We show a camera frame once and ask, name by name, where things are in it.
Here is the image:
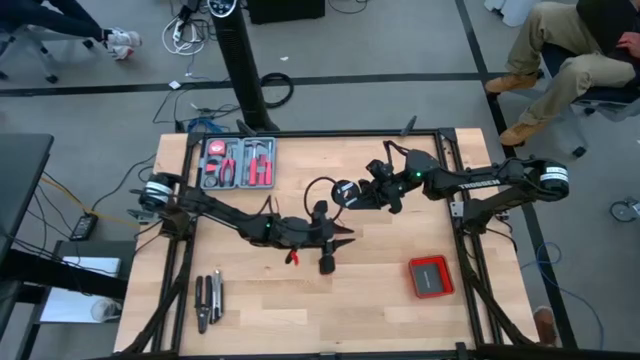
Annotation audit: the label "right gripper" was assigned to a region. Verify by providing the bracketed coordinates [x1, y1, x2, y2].
[349, 148, 441, 215]

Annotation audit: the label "red-handled pliers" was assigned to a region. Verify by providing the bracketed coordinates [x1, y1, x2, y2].
[204, 156, 238, 187]

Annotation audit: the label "blue floor cable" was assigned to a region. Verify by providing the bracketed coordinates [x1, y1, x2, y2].
[518, 241, 606, 351]
[186, 115, 227, 134]

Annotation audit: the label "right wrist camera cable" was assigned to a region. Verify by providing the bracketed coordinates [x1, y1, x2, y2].
[382, 139, 416, 166]

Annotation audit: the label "red-handled screwdriver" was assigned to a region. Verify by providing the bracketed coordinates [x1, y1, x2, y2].
[248, 153, 274, 187]

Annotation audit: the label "red tray with dark base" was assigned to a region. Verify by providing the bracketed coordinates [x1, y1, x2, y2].
[407, 254, 457, 300]

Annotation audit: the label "black power adapter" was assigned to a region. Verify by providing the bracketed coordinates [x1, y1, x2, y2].
[69, 213, 100, 242]

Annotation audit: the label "grey office chair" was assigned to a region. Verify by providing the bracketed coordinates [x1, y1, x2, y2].
[0, 24, 96, 85]

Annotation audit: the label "white plastic object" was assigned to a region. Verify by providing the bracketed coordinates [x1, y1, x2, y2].
[483, 0, 529, 28]

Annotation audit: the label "black aluminium table frame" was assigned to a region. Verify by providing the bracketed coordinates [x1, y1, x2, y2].
[117, 115, 640, 360]

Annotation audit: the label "clear plastic cup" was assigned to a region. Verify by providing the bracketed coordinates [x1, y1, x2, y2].
[89, 297, 124, 323]

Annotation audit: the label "grey tool kit case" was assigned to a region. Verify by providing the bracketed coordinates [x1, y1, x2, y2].
[198, 135, 277, 190]

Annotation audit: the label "black wire stripper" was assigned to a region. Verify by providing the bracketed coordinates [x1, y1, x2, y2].
[193, 274, 214, 335]

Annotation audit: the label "white flat device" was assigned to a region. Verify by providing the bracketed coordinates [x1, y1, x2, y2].
[61, 255, 124, 279]

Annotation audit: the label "white sheet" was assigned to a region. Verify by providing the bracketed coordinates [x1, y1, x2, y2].
[38, 287, 124, 325]

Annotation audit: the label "yellow cable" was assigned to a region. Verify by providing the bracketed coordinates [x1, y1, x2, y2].
[39, 172, 142, 229]

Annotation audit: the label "small silver hammer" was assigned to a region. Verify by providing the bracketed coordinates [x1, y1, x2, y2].
[242, 139, 274, 161]

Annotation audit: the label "grey caster wheel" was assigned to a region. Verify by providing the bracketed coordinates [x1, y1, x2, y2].
[609, 196, 640, 224]

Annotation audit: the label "person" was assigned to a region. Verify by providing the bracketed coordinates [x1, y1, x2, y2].
[484, 0, 640, 147]
[532, 305, 559, 348]
[0, 0, 143, 61]

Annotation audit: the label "black box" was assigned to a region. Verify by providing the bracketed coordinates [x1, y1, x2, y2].
[247, 0, 327, 26]

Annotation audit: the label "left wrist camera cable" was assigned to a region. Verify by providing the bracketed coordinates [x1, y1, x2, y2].
[303, 175, 346, 224]

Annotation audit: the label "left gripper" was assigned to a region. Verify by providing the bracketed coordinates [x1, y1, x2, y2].
[272, 200, 357, 275]

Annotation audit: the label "black tower fan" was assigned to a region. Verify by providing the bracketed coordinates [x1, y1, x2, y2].
[206, 0, 282, 135]

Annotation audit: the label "black desk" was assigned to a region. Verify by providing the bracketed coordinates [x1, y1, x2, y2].
[0, 132, 130, 360]

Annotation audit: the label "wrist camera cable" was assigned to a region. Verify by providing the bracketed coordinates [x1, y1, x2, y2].
[382, 139, 416, 166]
[303, 175, 346, 224]

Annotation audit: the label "white power strip with cables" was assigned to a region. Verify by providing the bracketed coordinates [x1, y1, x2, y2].
[161, 14, 208, 57]

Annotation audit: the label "black wire spool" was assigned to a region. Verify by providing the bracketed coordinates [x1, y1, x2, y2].
[332, 178, 362, 209]

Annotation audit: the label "black coiled floor cable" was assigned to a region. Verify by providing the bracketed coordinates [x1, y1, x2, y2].
[259, 71, 296, 109]

